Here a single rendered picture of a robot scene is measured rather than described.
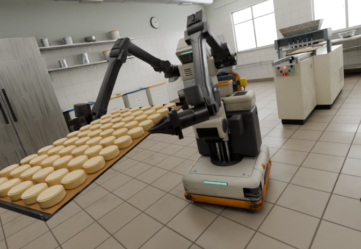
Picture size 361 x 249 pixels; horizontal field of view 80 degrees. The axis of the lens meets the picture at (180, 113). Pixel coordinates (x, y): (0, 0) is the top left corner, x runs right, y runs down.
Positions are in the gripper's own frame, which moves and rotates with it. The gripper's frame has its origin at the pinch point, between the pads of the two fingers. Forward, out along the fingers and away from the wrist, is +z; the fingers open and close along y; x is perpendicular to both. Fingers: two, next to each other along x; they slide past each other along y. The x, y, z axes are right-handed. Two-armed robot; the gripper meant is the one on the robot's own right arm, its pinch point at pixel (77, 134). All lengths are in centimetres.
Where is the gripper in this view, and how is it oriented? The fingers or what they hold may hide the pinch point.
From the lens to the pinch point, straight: 97.5
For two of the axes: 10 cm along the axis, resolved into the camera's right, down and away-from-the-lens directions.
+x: 9.2, -3.1, 2.3
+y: -2.5, -9.3, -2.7
